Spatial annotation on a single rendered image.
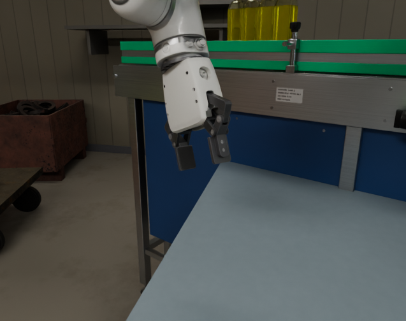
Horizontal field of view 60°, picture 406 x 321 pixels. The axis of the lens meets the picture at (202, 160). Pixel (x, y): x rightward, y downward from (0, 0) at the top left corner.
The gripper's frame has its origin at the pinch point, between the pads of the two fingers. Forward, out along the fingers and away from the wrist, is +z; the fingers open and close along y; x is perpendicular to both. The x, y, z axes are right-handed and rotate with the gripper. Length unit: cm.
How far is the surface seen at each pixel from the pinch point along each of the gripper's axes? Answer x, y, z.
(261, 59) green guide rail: -46, 24, -26
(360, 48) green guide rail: -52, -1, -20
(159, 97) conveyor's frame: -34, 65, -27
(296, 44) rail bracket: -46, 12, -26
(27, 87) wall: -54, 369, -121
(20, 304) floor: 14, 141, 47
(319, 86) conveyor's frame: -49, 10, -14
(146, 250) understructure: -35, 103, 33
